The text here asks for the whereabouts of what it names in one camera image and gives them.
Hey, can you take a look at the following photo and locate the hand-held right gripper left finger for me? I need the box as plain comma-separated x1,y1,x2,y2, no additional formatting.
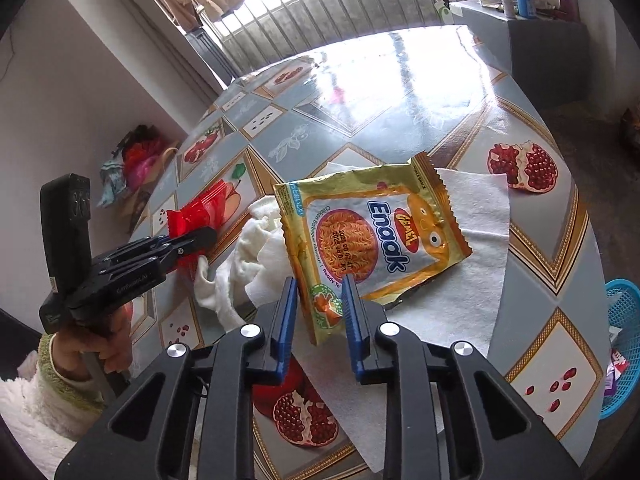
54,276,299,480

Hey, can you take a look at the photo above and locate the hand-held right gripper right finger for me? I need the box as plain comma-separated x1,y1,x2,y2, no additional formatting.
340,275,583,480

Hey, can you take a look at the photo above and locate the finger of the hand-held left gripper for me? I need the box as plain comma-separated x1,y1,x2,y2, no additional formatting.
145,226,219,273
107,234,173,261

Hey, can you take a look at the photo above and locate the red snack packet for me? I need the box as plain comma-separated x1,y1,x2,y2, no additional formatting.
166,182,228,271

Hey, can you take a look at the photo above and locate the yellow instant noodle packet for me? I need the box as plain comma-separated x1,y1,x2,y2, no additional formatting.
273,152,473,346

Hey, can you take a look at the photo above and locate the blue plastic basket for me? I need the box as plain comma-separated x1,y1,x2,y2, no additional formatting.
597,277,640,421

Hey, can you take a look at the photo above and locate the white fleece sleeved forearm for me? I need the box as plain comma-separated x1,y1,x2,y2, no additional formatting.
0,332,108,466

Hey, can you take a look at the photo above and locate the person's left hand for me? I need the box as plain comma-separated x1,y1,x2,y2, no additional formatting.
50,302,133,376

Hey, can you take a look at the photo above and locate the crumpled white cloth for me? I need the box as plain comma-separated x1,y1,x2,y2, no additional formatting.
194,195,301,333

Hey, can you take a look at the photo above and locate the pile of colourful bags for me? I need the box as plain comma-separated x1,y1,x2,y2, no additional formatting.
97,125,178,211

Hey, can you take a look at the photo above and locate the flat white paper towel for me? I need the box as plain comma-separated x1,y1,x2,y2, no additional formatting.
285,162,511,473

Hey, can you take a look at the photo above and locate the dark ribbed panel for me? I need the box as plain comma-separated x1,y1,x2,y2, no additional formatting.
185,25,236,86

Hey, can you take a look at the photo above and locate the fruit print tablecloth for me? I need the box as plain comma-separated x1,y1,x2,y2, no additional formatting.
127,25,608,480

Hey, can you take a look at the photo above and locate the metal window grille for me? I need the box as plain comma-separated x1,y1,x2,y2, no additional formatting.
215,0,441,71

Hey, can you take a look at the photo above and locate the brown furry object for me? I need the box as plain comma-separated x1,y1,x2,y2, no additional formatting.
620,107,640,148

